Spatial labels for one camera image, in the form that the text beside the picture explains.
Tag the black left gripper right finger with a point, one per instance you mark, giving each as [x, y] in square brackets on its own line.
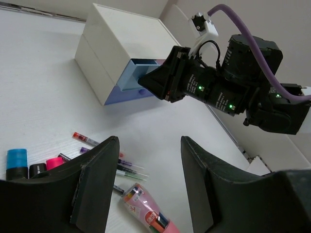
[226, 199]

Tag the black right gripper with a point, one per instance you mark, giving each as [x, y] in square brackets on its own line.
[190, 78]

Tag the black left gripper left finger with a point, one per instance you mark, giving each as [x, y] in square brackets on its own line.
[71, 198]

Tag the light blue small drawer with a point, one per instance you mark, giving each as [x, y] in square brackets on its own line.
[135, 69]

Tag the pink cap highlighter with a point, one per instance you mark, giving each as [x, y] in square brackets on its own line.
[54, 162]

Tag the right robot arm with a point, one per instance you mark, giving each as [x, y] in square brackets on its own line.
[266, 107]

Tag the purple lower drawer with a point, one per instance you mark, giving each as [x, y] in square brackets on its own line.
[117, 95]

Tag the black gel pen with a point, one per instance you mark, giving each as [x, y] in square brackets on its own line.
[118, 190]

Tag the green gel pen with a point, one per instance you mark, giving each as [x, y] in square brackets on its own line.
[129, 175]

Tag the black highlighter body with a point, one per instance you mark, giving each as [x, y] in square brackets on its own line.
[36, 169]

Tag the red gel pen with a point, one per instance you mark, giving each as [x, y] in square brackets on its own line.
[85, 139]

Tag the white mini drawer cabinet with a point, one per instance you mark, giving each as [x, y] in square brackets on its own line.
[111, 38]

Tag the blue cap highlighter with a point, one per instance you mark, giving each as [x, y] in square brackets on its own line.
[17, 164]

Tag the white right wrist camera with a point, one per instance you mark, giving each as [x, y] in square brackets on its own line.
[203, 29]

